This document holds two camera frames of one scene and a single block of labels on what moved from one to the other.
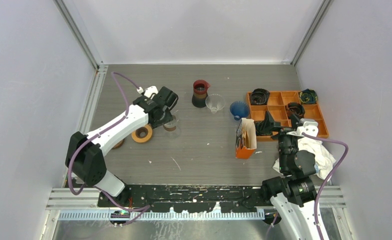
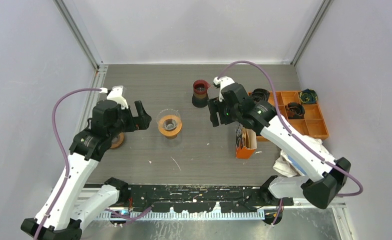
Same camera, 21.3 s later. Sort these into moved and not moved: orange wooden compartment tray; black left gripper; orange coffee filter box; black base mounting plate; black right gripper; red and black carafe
Moved: black right gripper; black left gripper
Not moved: orange coffee filter box; orange wooden compartment tray; black base mounting plate; red and black carafe
